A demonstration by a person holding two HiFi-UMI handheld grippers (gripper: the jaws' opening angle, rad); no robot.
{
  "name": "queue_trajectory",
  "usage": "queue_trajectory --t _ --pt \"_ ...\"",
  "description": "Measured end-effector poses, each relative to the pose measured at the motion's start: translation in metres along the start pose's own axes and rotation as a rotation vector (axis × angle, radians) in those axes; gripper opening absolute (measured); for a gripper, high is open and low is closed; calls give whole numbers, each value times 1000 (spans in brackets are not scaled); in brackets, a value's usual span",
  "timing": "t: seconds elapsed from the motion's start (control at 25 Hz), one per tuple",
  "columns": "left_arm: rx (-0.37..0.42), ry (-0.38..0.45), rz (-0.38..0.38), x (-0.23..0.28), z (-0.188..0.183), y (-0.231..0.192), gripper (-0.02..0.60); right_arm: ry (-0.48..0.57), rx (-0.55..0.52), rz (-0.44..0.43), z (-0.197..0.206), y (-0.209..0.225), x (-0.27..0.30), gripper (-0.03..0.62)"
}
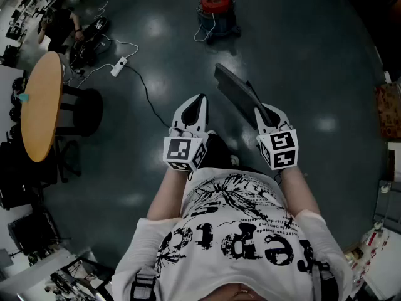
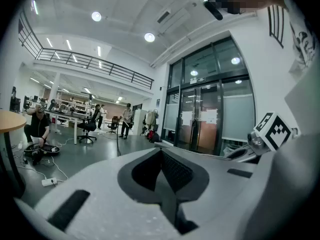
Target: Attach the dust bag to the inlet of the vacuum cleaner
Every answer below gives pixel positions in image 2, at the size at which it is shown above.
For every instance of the white work table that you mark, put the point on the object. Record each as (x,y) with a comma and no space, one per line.
(67,115)

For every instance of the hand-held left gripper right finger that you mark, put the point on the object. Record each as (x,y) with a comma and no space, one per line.
(177,175)

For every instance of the clothes rack with coats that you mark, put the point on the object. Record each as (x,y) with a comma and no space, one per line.
(150,124)

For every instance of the round ceiling light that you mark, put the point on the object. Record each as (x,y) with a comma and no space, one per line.
(149,37)
(96,16)

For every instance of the open black case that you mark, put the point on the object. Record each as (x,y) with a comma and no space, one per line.
(47,149)

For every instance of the black office chair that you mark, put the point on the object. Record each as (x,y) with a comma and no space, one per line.
(88,126)

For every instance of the ceiling air conditioner unit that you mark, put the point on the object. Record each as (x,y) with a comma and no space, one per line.
(172,20)

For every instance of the glass entrance door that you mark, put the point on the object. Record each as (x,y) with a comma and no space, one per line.
(207,104)

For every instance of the black balcony railing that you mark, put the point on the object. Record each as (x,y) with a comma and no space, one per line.
(95,64)

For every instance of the round wooden table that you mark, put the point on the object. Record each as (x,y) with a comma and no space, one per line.
(11,121)

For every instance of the white cabinet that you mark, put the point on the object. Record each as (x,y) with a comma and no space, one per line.
(139,121)

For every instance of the white power strip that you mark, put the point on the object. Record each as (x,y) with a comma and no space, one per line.
(49,181)

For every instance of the black head-worn camera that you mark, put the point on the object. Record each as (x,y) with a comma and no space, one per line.
(213,9)

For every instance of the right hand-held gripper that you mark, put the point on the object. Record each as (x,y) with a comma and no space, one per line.
(273,131)

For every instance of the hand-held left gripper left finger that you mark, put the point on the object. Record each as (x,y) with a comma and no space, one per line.
(146,174)

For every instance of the brown office chair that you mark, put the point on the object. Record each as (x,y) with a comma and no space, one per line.
(113,124)

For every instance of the blue wall sign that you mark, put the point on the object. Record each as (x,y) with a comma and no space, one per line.
(158,103)

